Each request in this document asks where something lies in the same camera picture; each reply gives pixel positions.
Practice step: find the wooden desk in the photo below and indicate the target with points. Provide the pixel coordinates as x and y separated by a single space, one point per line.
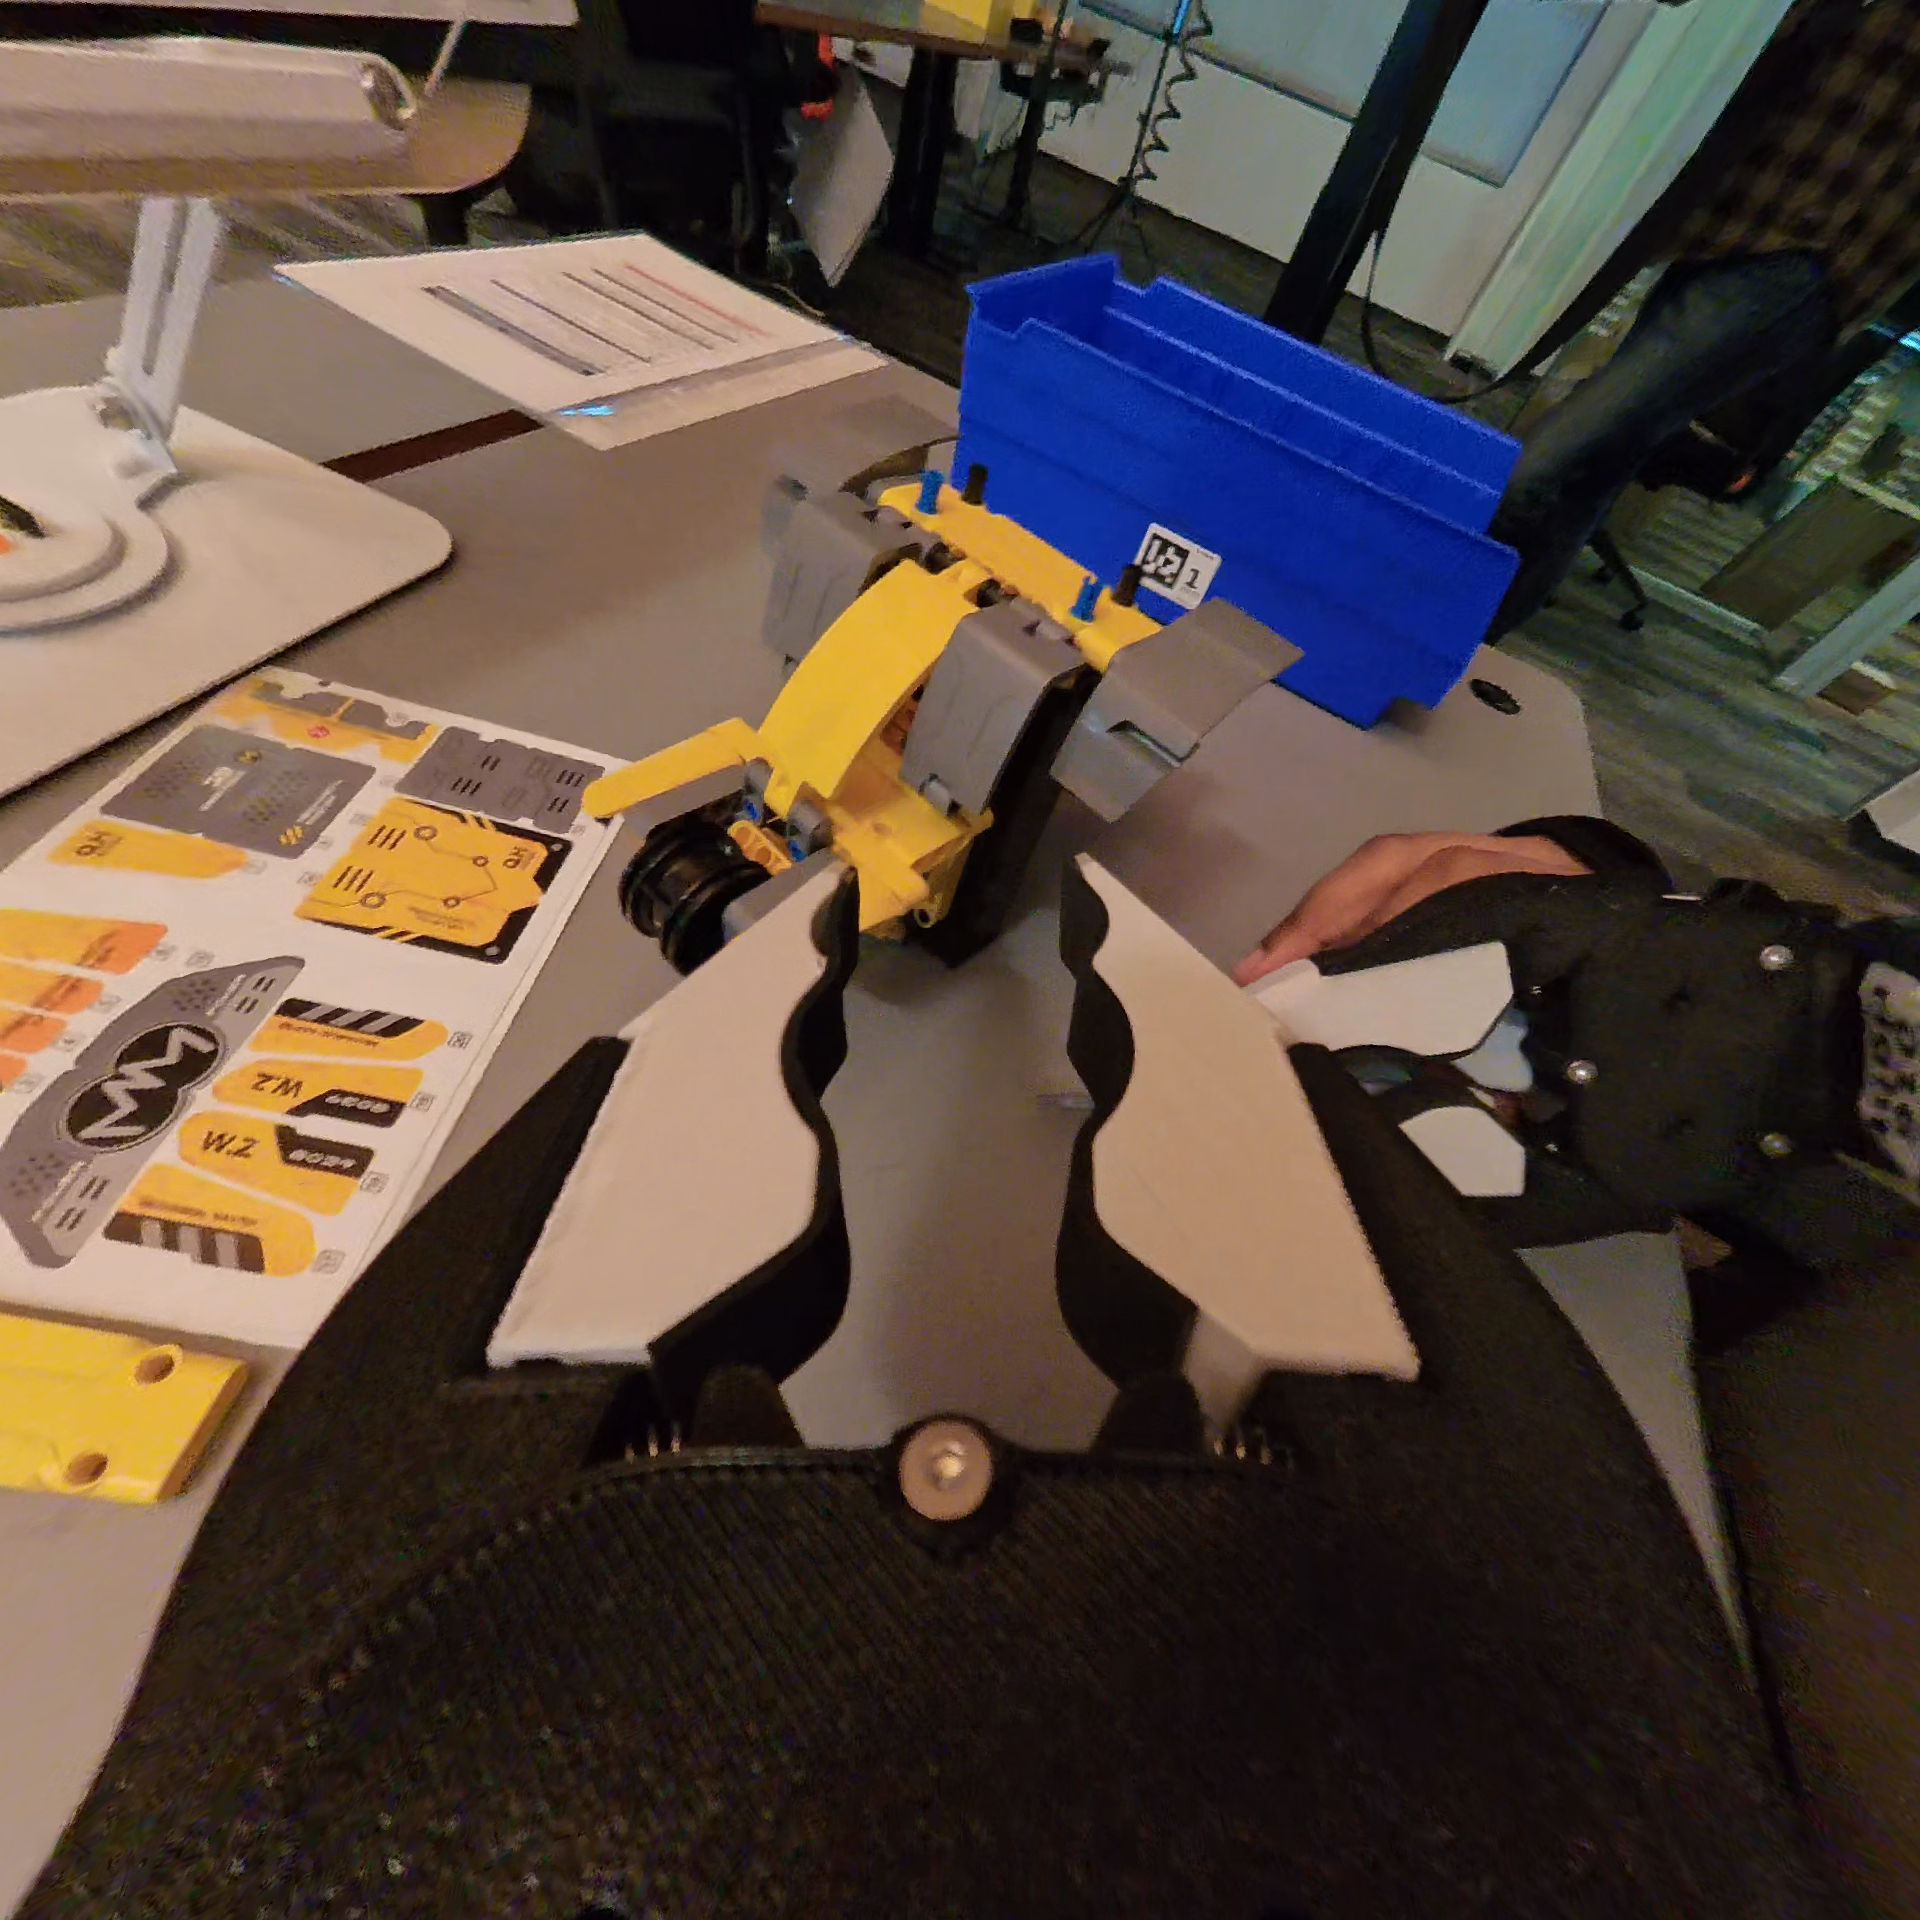
900 17

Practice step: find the flat yellow brick panel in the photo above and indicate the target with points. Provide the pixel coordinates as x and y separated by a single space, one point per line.
90 1403

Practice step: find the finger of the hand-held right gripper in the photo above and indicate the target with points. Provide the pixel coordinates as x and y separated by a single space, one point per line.
1478 1149
1396 996

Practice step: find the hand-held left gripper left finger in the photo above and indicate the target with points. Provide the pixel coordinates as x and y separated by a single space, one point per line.
672 1169

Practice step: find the white book stand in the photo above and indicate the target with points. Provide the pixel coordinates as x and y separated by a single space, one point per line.
226 541

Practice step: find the person's right hand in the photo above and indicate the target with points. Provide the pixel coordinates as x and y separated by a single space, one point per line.
1411 893

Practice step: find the yellow box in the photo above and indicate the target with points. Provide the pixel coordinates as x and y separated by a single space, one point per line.
974 17

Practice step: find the blue plastic bin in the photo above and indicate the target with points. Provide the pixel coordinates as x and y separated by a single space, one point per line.
1244 465

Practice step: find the black office chair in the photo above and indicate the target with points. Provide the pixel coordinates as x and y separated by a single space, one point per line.
644 120

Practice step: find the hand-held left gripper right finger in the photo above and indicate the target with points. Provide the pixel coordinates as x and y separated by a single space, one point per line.
1244 1201

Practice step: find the hanging white paper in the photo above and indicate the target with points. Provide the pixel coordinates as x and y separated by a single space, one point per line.
841 164

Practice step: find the standing desk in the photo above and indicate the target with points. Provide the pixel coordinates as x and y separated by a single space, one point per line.
1379 152

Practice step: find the yellow sticker sheet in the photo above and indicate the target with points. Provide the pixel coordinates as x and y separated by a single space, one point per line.
269 962

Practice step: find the yellow toy brick vehicle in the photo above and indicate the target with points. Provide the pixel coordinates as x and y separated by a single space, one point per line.
869 706

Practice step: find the printed paper sheet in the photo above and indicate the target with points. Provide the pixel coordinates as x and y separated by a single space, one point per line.
599 325

